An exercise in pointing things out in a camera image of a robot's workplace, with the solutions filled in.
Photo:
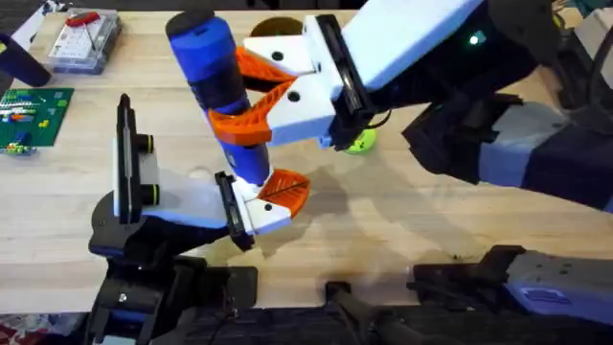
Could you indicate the crumpled plastic bag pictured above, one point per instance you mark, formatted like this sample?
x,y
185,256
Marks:
x,y
38,330

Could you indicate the left wrist black upright plate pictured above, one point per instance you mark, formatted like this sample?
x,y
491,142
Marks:
x,y
127,158

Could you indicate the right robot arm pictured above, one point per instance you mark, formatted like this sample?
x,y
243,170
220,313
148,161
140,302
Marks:
x,y
551,287

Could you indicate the blue electric screwdriver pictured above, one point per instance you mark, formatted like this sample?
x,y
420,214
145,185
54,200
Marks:
x,y
206,48

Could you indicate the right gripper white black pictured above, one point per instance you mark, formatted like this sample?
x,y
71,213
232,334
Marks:
x,y
407,38

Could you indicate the dark blue cylinder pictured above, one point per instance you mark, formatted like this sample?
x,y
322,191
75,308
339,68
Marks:
x,y
21,62

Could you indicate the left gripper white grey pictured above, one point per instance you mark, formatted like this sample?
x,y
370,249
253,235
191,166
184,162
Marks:
x,y
187,199

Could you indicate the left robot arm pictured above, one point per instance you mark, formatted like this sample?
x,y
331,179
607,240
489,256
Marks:
x,y
143,244

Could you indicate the green board with toy blocks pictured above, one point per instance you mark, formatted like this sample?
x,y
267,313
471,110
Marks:
x,y
33,117

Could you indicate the dark round bucket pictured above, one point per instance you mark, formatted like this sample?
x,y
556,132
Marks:
x,y
275,26

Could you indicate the white flat strip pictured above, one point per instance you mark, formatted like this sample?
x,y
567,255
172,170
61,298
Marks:
x,y
33,21

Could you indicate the clear box with red tool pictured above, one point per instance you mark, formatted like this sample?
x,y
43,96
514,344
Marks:
x,y
84,43

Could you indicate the black rail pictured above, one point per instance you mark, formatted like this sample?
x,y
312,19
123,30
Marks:
x,y
287,326

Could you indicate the green disc with holes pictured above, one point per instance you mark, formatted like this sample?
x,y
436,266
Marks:
x,y
365,141

